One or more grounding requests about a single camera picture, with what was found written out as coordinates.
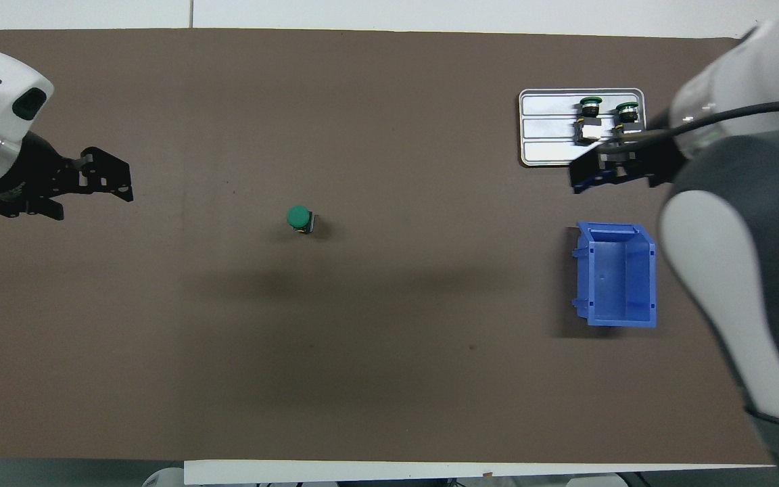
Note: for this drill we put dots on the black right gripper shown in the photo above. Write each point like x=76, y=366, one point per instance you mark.
x=660, y=162

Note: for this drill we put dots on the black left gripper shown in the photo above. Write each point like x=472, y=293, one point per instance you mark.
x=31, y=172

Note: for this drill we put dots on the green push button switch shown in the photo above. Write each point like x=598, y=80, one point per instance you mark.
x=589, y=128
x=627, y=113
x=298, y=216

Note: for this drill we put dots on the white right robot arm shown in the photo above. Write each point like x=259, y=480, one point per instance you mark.
x=734, y=270

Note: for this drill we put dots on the silver metal tray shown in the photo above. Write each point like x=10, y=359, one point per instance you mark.
x=545, y=128

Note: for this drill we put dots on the blue plastic storage bin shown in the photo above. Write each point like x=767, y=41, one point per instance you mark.
x=616, y=277

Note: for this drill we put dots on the brown table mat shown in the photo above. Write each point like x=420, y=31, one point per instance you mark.
x=396, y=338

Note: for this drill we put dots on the white round object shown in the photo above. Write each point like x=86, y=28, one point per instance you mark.
x=163, y=477

